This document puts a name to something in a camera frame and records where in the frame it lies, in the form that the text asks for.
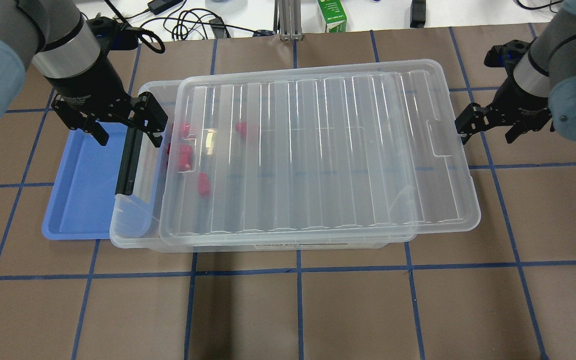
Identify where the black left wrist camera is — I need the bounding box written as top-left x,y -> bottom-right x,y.
86,16 -> 139,55

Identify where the clear plastic box lid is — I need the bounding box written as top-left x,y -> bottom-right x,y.
158,59 -> 482,250

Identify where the red block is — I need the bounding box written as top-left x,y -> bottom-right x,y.
196,171 -> 212,199
176,121 -> 192,139
234,121 -> 256,141
173,142 -> 196,173

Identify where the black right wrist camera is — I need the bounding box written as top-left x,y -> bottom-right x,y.
483,39 -> 531,70

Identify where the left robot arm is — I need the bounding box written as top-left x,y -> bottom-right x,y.
0,0 -> 168,147

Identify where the black cable bundle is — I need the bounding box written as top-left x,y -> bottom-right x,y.
103,0 -> 276,53

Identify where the black power adapter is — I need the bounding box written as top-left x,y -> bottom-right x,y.
147,0 -> 185,15

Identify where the red block in box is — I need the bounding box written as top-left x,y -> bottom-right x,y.
176,121 -> 192,139
173,142 -> 196,173
234,121 -> 256,141

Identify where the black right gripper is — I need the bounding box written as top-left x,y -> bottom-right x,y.
454,93 -> 552,146

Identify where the green white carton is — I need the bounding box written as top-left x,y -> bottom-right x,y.
316,0 -> 348,34

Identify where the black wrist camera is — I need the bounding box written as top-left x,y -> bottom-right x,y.
86,16 -> 139,55
483,39 -> 531,70

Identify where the aluminium frame post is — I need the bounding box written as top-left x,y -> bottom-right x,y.
273,0 -> 304,41

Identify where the blue plastic tray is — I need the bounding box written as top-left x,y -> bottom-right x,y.
42,123 -> 127,240

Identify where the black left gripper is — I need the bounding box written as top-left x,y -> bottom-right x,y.
50,91 -> 169,148

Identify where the clear plastic storage box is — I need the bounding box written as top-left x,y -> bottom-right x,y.
109,71 -> 421,253

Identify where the black device on desk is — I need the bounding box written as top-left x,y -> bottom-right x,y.
409,0 -> 427,28

